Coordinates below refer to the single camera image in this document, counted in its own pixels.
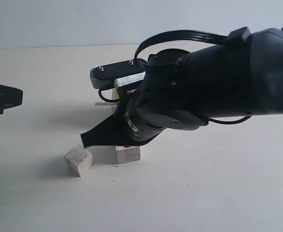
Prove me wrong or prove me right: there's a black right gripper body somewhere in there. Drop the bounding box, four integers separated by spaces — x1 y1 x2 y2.
117 48 209 146

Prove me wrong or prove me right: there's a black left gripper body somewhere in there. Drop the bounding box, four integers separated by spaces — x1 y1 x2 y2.
0 85 23 115

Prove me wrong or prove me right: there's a medium plain wooden cube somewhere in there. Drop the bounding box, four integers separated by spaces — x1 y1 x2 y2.
115 146 141 164

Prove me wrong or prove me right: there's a yellow painted wooden cube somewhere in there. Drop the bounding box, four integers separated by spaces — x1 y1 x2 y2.
114 88 119 99

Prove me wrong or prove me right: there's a large plain wooden cube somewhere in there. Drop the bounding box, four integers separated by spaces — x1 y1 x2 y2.
111 89 119 113

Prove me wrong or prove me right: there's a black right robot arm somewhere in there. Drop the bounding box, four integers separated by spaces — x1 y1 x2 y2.
81 27 283 148

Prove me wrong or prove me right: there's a small plain wooden cube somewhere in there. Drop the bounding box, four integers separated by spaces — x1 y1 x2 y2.
63 144 93 177

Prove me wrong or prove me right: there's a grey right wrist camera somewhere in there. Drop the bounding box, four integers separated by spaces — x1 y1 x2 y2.
89 59 143 89

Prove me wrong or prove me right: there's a black right camera cable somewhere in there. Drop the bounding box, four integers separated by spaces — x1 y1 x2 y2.
99 27 252 125

